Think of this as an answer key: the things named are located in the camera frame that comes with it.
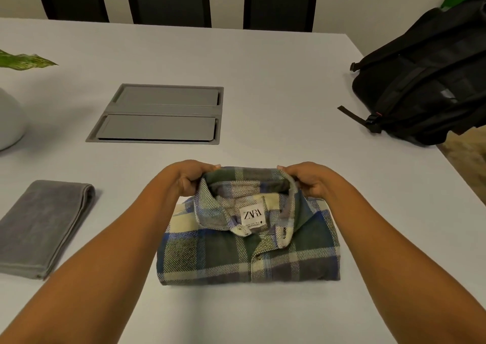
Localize grey towel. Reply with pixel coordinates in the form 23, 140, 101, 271
0, 179, 96, 281

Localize white round plant pot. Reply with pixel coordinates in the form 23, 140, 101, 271
0, 87, 28, 152

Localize black backpack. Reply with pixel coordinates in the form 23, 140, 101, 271
337, 0, 486, 147

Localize person's right hand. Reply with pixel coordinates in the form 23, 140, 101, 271
276, 161, 352, 201

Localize person's left forearm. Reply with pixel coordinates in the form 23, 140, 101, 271
0, 172, 187, 344

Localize person's right forearm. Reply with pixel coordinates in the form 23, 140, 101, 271
322, 182, 486, 344

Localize plaid flannel shirt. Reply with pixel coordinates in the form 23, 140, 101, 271
156, 166, 342, 286

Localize person's left hand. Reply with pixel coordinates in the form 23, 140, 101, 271
159, 159, 222, 198

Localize grey table cable box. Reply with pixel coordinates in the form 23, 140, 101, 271
85, 83, 225, 146

